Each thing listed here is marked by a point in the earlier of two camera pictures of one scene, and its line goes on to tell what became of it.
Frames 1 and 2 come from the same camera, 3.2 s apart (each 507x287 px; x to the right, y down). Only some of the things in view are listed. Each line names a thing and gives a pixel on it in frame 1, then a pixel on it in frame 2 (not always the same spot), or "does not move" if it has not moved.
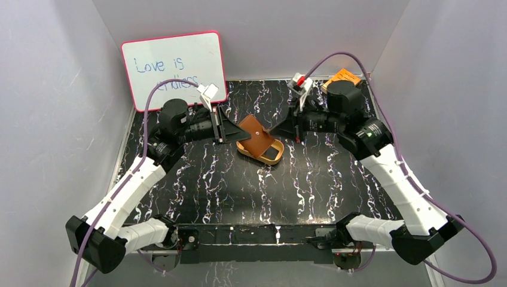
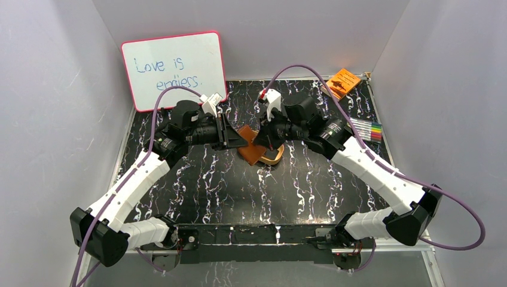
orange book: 342,75 does not move
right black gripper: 292,127 → 265,137
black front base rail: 256,243 does not move
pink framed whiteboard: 195,57 does not move
